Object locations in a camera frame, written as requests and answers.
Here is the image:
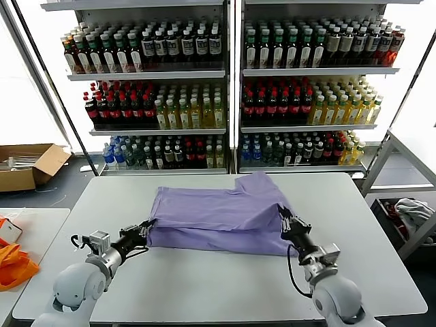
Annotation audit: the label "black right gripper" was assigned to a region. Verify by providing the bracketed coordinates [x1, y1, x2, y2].
[277, 204, 320, 256]

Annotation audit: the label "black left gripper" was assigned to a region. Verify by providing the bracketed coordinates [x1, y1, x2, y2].
[117, 219, 157, 255]

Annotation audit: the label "purple t-shirt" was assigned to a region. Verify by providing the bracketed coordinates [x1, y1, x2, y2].
[146, 171, 300, 257]

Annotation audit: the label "clear green water bottle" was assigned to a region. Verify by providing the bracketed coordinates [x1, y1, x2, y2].
[262, 142, 275, 167]
[273, 142, 285, 167]
[123, 144, 136, 168]

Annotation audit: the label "cola bottle red cap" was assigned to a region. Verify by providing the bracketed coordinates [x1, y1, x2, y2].
[84, 95, 102, 126]
[322, 139, 334, 166]
[142, 95, 156, 126]
[300, 90, 313, 123]
[266, 91, 279, 123]
[254, 91, 268, 123]
[277, 91, 290, 123]
[184, 142, 196, 170]
[97, 95, 112, 126]
[289, 90, 302, 123]
[195, 142, 206, 170]
[119, 95, 134, 126]
[243, 91, 256, 123]
[332, 139, 344, 166]
[131, 95, 144, 126]
[108, 95, 123, 126]

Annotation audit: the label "black crate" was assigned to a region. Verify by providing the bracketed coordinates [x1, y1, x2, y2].
[369, 198, 436, 246]

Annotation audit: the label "red item in crate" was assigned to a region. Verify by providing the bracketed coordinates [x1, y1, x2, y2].
[383, 201, 409, 239]

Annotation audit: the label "white grey cloth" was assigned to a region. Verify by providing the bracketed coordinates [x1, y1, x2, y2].
[393, 199, 435, 236]

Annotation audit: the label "open cardboard box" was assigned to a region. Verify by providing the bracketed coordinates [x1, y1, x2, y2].
[0, 143, 72, 193]

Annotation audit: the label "orange and white box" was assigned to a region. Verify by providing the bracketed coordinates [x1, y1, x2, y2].
[0, 213, 24, 243]

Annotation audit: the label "orange cloth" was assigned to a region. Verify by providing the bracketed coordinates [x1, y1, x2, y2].
[0, 238, 41, 292]

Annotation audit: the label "white sheets in carton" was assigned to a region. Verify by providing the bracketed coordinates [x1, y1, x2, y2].
[0, 153, 37, 173]

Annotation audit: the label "white metal shelf unit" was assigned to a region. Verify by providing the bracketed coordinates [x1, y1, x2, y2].
[234, 0, 401, 174]
[40, 0, 236, 176]

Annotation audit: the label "dark tea bottle green cap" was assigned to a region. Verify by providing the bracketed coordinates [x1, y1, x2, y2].
[312, 29, 326, 68]
[244, 29, 259, 69]
[99, 32, 116, 74]
[258, 29, 273, 69]
[298, 29, 313, 68]
[86, 33, 104, 74]
[113, 32, 130, 74]
[271, 29, 286, 69]
[127, 31, 144, 73]
[74, 33, 92, 74]
[285, 29, 300, 69]

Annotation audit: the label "dark bottle grey label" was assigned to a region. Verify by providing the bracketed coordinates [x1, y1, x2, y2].
[352, 27, 368, 67]
[140, 29, 156, 71]
[153, 29, 168, 70]
[364, 27, 382, 66]
[377, 27, 394, 66]
[194, 28, 208, 69]
[181, 29, 195, 69]
[166, 29, 181, 69]
[208, 27, 221, 68]

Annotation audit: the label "amber tea bottle white label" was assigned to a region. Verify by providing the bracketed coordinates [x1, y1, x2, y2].
[62, 37, 80, 75]

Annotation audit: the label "red drink bottle grey label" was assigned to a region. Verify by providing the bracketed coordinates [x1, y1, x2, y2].
[388, 29, 406, 67]

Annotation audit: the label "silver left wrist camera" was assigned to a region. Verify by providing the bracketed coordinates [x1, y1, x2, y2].
[88, 230, 112, 256]

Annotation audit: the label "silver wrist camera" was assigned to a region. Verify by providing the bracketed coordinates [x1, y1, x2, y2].
[88, 230, 112, 256]
[318, 243, 341, 273]

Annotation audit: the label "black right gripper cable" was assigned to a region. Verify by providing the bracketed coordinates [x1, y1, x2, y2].
[287, 243, 314, 300]

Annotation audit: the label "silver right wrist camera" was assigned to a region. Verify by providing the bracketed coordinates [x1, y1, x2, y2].
[318, 243, 341, 273]

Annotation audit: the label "black left camera cable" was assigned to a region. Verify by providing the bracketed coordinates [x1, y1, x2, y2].
[69, 233, 90, 252]

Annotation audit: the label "grey metal frame table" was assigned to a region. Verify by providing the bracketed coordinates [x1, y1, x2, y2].
[359, 129, 436, 263]

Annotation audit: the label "black diagonal frame pole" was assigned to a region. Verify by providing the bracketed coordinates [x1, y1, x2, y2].
[366, 30, 436, 173]
[12, 0, 98, 176]

